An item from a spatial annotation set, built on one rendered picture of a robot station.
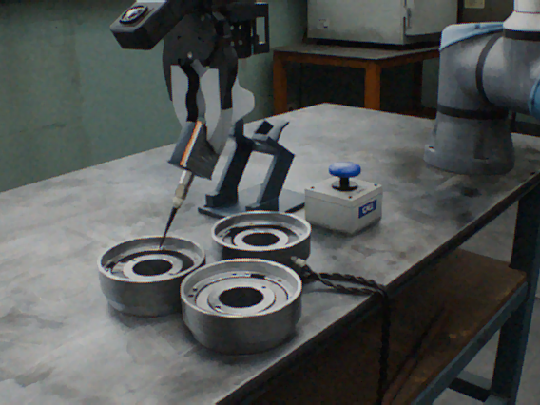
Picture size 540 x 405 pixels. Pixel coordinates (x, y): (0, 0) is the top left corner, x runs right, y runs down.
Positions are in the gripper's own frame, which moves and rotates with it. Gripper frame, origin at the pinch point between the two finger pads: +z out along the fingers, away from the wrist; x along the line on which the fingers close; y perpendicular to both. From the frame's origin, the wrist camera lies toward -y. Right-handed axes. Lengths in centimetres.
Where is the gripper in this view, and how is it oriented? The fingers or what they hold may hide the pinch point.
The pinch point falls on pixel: (201, 141)
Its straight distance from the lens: 64.1
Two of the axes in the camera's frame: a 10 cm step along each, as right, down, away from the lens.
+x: -7.6, -2.1, 6.1
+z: 0.2, 9.4, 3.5
